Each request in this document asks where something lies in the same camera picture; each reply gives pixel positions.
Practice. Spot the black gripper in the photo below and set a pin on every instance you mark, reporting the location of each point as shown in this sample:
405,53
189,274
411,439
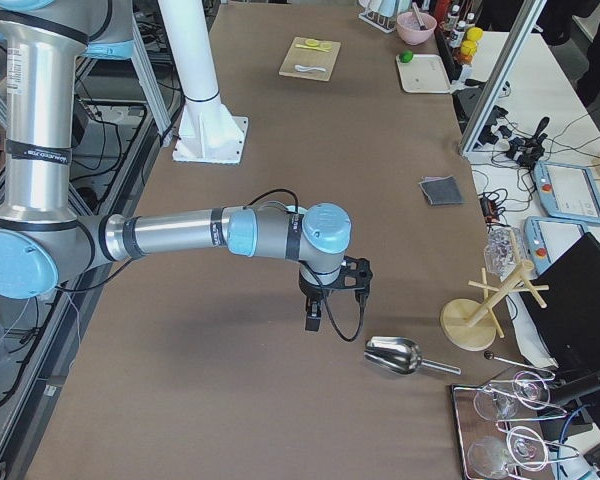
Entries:
310,291

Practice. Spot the white ceramic spoon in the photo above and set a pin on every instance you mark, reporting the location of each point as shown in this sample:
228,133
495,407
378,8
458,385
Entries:
309,69

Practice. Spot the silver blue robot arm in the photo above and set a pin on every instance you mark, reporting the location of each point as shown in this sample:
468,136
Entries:
43,243

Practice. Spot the pink bowl with ice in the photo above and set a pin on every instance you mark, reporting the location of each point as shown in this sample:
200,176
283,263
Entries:
409,29

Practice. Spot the metal scoop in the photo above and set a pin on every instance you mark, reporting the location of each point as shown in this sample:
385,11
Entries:
402,356

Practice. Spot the wooden mug tree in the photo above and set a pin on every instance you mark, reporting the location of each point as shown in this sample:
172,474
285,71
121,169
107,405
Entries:
473,325

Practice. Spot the grey folded cloth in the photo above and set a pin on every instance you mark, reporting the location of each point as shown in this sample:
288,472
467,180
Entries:
440,191

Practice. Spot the lower teach pendant tablet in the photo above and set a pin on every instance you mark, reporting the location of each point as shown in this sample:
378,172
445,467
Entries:
548,239

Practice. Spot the teach pendant tablet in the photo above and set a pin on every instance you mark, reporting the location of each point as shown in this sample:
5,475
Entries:
567,191
548,239

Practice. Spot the wooden cutting board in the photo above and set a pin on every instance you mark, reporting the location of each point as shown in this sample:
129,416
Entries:
309,58

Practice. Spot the cream rectangular tray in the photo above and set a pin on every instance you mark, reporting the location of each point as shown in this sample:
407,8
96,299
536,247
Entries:
423,74

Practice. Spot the yellow plastic knife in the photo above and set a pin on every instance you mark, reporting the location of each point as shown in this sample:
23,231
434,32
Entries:
304,46

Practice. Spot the green lime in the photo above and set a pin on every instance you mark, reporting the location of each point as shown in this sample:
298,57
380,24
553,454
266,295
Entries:
406,56

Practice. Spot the black monitor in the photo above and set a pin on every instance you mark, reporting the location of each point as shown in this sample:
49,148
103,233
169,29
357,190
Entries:
569,325

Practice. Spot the upper teach pendant tablet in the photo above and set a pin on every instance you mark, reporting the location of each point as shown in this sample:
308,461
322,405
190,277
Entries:
567,191

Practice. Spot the metal muddler tool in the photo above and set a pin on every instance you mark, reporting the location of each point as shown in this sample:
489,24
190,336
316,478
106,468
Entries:
418,15

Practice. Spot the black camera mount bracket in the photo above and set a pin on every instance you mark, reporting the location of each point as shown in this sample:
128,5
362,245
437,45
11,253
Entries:
355,274

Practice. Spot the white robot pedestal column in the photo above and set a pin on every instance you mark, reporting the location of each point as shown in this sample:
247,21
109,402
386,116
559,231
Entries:
208,132

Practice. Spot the wire glass rack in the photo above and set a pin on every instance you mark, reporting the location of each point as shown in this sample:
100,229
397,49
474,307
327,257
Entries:
499,426

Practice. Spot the aluminium frame post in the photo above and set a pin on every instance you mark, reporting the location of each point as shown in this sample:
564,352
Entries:
523,25

